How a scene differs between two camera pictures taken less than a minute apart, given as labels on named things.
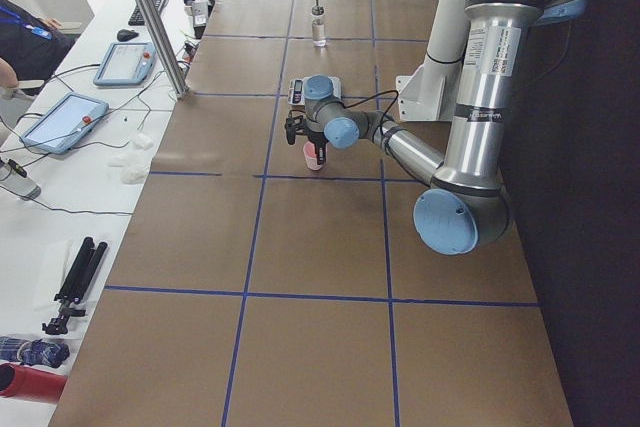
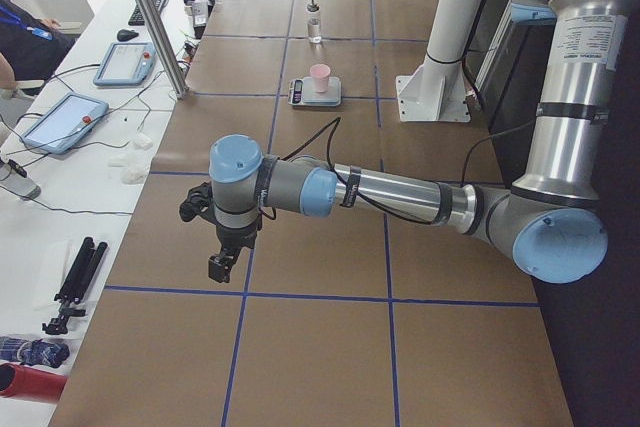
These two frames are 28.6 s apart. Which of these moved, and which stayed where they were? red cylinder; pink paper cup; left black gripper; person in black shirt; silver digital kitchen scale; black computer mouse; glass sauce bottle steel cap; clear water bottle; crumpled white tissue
Moved: pink paper cup; glass sauce bottle steel cap; left black gripper
Stayed: red cylinder; person in black shirt; crumpled white tissue; black computer mouse; clear water bottle; silver digital kitchen scale
